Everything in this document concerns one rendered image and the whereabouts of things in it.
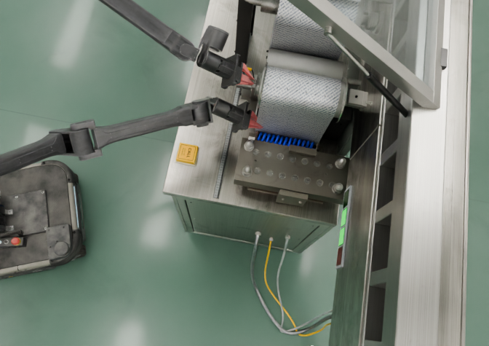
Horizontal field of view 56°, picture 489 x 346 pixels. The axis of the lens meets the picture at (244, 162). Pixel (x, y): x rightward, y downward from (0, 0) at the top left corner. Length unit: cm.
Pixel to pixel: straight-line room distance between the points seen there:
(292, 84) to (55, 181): 151
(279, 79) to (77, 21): 204
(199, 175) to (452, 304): 96
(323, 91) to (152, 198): 148
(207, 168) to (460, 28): 96
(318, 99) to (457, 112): 39
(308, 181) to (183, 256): 115
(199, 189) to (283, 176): 32
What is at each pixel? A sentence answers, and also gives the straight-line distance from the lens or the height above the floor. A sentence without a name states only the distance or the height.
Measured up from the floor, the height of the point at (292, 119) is 117.
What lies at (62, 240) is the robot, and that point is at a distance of 243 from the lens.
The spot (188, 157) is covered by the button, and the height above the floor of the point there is 92.
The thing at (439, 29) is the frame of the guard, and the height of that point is 167.
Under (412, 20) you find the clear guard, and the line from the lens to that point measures 112.
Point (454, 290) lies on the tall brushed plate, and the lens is 126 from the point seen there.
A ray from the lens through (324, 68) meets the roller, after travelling 157.
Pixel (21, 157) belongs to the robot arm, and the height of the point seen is 136.
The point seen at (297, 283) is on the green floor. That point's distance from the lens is 260.
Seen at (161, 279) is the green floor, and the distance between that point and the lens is 258.
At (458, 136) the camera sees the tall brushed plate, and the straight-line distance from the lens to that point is 137.
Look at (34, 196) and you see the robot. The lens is 255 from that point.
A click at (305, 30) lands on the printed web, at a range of 152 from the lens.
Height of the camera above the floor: 256
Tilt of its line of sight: 71 degrees down
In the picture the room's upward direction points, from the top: 10 degrees clockwise
